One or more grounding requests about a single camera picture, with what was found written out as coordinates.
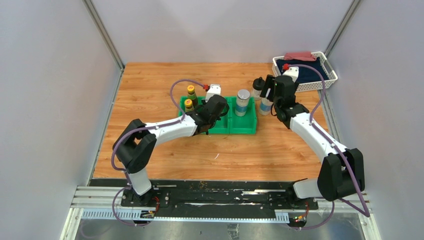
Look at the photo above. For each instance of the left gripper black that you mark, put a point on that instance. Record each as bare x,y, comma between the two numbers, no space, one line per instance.
218,118

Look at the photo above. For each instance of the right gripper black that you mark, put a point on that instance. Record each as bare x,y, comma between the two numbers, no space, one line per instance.
269,84

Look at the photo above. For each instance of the black-spout seasoning jar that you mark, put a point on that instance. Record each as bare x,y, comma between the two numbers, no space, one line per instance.
257,87

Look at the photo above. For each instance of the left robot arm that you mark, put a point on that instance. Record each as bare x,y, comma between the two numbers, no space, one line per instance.
136,144

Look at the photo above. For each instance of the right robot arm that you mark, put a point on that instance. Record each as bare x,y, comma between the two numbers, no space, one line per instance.
342,169

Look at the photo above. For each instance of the silver-lid jar in bin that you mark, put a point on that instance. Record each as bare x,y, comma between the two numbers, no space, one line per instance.
242,101

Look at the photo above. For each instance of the green three-compartment plastic bin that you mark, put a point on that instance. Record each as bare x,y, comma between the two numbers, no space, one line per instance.
229,123

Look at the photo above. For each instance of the dark blue folded cloth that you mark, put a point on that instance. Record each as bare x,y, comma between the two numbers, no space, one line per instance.
305,75

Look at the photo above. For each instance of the pink folded cloth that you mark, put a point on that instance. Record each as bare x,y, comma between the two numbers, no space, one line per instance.
305,56

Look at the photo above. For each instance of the white perforated plastic basket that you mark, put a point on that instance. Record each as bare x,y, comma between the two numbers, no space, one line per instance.
303,87

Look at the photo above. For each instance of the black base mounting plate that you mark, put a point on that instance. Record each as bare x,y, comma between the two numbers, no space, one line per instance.
203,201

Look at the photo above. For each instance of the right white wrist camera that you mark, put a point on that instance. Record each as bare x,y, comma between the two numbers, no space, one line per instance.
291,71

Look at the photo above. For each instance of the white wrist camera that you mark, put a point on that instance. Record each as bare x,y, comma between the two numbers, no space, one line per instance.
291,71
211,90

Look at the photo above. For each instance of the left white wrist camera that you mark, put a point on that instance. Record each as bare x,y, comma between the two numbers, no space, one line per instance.
211,90

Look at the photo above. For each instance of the aluminium rail frame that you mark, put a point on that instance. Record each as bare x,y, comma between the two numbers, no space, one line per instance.
83,223

